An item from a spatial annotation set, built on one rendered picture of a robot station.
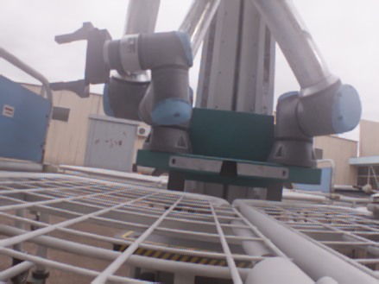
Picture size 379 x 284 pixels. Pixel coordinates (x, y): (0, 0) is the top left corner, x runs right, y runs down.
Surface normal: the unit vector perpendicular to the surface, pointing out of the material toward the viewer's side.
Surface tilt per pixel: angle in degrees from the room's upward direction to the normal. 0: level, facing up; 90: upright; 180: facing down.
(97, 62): 90
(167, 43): 94
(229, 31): 90
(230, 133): 90
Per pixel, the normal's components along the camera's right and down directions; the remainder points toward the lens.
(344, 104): 0.44, -0.01
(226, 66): -0.08, -0.15
